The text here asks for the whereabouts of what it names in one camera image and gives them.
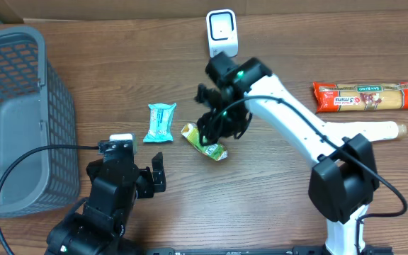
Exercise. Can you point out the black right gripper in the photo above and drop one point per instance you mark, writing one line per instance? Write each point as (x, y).
(221, 127)

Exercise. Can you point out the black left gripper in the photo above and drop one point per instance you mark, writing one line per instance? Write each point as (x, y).
(149, 185)

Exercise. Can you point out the green snack packet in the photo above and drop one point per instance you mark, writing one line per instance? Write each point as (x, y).
(215, 151)

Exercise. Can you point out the light blue wipes packet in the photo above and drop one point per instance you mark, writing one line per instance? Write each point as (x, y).
(160, 122)

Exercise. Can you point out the orange spaghetti packet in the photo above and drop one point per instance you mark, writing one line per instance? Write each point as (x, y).
(370, 96)

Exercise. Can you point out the white cream tube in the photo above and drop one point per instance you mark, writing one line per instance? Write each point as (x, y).
(372, 131)

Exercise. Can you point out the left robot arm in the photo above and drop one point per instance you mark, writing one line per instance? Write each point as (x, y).
(97, 224)

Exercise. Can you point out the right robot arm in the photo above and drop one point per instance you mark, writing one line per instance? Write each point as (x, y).
(343, 171)

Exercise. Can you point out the white barcode scanner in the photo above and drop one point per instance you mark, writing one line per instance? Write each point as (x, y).
(222, 32)

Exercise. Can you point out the grey plastic mesh basket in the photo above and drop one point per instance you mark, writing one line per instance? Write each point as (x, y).
(39, 168)

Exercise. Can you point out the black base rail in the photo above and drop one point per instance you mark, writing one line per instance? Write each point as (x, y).
(299, 250)

